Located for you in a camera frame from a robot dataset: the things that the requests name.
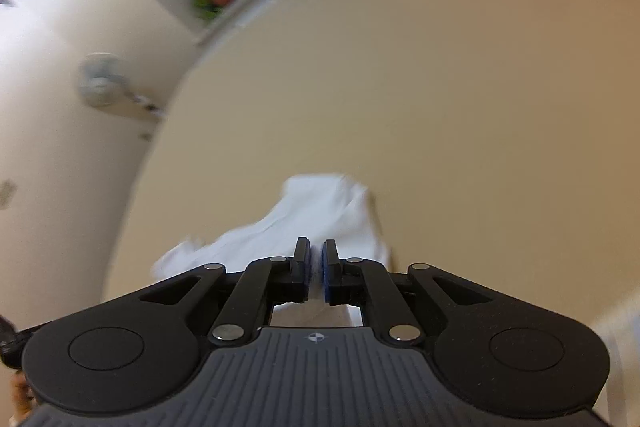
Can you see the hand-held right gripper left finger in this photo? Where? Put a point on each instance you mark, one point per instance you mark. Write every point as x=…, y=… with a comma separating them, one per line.
x=306, y=272

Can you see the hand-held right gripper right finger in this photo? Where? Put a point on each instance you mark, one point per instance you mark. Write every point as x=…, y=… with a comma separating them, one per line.
x=327, y=274

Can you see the small white garment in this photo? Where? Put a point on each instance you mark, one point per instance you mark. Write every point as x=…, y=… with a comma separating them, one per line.
x=320, y=212

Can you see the white round fixture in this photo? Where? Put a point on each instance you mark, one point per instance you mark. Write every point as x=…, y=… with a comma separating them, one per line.
x=100, y=79

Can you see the white cloth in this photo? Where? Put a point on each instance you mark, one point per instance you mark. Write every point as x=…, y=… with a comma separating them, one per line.
x=617, y=347

